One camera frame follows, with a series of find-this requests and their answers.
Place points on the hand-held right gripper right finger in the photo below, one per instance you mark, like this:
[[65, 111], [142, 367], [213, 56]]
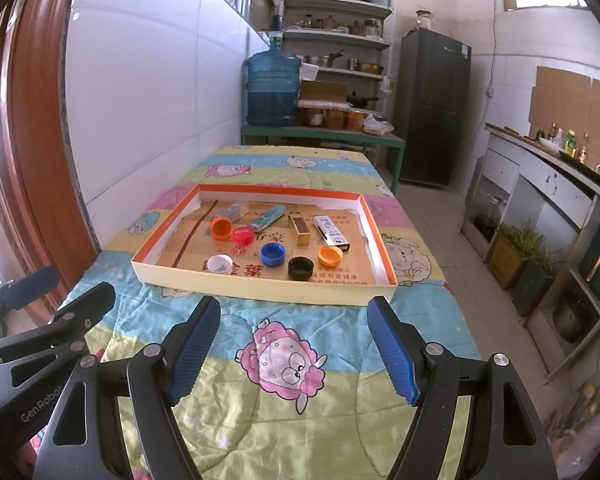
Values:
[[395, 357]]

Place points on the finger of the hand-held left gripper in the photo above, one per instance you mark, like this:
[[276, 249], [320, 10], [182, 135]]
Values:
[[90, 305], [25, 287]]

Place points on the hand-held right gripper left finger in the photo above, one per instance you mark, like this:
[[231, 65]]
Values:
[[195, 357]]

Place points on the white bottle cap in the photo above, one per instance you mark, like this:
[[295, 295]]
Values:
[[220, 264]]

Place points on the orange rimmed cardboard tray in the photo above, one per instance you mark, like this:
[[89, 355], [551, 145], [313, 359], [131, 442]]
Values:
[[280, 292]]

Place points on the orange bottle cap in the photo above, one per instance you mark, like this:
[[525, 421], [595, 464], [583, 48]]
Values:
[[330, 256], [221, 227]]

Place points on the black bottle cap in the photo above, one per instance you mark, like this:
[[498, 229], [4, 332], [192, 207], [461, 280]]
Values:
[[300, 269]]

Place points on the blue bottle cap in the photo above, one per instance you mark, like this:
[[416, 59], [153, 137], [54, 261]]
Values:
[[273, 254]]

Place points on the red bottle cap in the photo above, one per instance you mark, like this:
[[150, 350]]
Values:
[[243, 236]]

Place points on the white printed lighter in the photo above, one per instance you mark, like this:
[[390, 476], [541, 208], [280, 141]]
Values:
[[330, 230]]

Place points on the clear lighter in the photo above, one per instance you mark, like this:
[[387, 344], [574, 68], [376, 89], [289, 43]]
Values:
[[232, 211]]

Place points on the gold lighter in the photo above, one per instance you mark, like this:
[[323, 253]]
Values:
[[300, 232]]

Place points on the teal lighter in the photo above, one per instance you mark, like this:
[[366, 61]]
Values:
[[265, 216]]

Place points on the potted green plant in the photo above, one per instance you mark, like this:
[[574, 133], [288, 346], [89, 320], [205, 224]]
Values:
[[507, 257]]

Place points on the green planter box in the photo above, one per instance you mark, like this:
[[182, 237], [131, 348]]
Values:
[[530, 285]]

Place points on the glass jug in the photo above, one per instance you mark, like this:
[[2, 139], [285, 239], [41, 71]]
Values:
[[490, 214]]

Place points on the metal pot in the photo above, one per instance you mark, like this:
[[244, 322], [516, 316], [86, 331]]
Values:
[[575, 320]]

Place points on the cluttered tool pile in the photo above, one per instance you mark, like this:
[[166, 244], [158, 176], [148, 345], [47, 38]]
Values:
[[582, 410]]

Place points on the white plastic bag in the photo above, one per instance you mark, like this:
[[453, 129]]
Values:
[[377, 126]]

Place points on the white kitchen counter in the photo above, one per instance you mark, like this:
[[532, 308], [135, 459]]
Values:
[[545, 175]]

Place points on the jar of orange preserves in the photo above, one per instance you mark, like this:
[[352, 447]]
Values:
[[355, 120], [311, 116], [333, 119]]

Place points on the dark refrigerator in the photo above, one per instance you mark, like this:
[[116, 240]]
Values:
[[432, 110]]

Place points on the black pan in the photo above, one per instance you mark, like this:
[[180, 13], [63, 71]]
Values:
[[362, 100]]

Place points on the white bottle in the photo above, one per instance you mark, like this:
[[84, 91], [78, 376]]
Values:
[[559, 138]]

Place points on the dark glass bottle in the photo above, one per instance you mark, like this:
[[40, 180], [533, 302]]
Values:
[[552, 133]]

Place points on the cardboard box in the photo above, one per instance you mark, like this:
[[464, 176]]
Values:
[[324, 91]]

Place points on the yellow green bottle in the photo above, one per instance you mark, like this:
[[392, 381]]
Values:
[[571, 145]]

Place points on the blue water jug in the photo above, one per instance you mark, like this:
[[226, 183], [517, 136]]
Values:
[[272, 90]]

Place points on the brown bottle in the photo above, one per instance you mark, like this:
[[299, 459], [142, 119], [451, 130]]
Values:
[[584, 150]]

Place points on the brass bowl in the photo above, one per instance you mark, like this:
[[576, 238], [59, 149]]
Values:
[[366, 66]]

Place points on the steel pot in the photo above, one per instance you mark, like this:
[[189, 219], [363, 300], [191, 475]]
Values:
[[322, 60]]

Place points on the white shelf rack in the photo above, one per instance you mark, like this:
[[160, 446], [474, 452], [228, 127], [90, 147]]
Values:
[[340, 38]]

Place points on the row of shelf jars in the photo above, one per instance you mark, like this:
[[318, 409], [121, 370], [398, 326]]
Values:
[[335, 25]]

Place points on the vase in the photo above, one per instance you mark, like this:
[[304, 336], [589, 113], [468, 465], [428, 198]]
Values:
[[423, 19]]

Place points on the wooden door frame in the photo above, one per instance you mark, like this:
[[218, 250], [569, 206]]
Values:
[[35, 135]]

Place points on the cardboard sheet on wall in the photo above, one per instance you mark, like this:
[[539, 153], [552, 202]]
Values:
[[570, 100]]

